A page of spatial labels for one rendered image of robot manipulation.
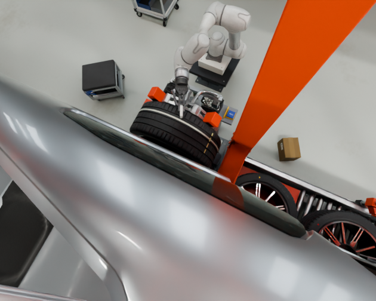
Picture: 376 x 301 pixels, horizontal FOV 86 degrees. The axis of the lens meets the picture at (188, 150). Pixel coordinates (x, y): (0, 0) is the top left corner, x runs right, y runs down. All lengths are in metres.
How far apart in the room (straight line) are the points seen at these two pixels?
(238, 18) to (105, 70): 1.64
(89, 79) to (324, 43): 2.45
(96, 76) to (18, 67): 1.55
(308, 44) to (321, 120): 2.20
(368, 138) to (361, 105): 0.41
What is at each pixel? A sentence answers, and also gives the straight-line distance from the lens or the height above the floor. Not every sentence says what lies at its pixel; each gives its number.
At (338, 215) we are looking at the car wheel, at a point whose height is 0.50.
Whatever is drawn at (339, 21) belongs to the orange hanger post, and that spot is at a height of 1.92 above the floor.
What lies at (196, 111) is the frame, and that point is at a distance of 1.31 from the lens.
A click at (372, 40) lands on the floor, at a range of 3.72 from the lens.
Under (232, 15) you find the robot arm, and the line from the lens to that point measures 1.70.
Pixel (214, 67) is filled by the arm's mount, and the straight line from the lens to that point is 2.40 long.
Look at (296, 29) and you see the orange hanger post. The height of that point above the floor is 1.87.
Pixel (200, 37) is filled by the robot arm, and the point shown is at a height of 1.44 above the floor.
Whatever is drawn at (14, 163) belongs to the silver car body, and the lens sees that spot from 0.63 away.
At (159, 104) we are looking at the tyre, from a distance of 1.32.
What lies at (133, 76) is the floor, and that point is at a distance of 2.98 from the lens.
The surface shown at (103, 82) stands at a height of 0.34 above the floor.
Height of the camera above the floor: 2.30
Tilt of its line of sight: 75 degrees down
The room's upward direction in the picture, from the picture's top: 19 degrees counter-clockwise
